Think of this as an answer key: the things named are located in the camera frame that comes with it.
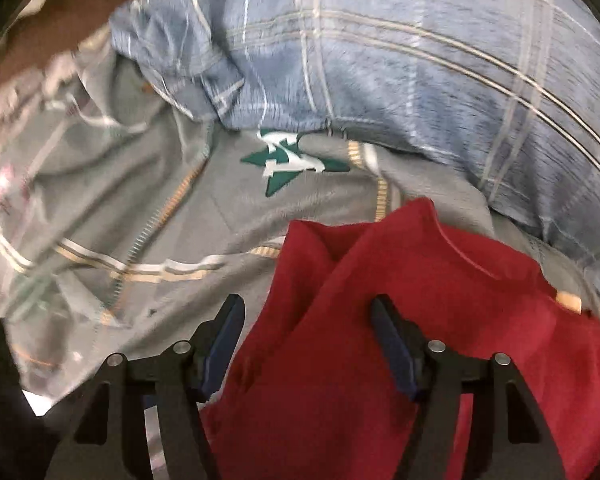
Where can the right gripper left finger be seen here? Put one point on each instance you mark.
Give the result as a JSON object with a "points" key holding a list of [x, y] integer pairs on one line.
{"points": [[103, 434]]}

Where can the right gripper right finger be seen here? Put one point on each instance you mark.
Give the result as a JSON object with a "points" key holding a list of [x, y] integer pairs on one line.
{"points": [[475, 416]]}

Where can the red fleece garment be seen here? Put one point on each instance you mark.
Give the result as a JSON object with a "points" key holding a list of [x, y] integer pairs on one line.
{"points": [[310, 394]]}

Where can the grey patterned bed sheet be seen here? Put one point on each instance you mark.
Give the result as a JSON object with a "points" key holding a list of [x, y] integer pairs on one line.
{"points": [[125, 224]]}

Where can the blue plaid pillow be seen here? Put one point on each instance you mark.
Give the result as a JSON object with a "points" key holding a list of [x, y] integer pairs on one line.
{"points": [[506, 91]]}

